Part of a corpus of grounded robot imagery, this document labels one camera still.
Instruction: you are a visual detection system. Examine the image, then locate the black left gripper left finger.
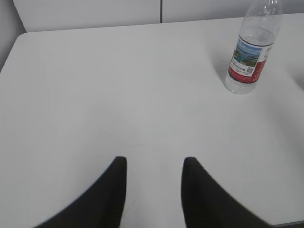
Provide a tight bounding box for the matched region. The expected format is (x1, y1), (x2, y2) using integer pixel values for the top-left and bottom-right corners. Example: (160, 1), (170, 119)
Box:
(38, 156), (127, 228)

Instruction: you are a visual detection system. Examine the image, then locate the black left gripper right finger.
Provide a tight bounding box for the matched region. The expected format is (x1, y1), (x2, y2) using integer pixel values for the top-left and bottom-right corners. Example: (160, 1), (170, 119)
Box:
(181, 157), (271, 228)

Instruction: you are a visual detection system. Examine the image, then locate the clear plastic water bottle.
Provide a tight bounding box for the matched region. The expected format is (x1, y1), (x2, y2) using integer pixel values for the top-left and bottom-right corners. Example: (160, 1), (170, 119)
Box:
(225, 0), (283, 95)

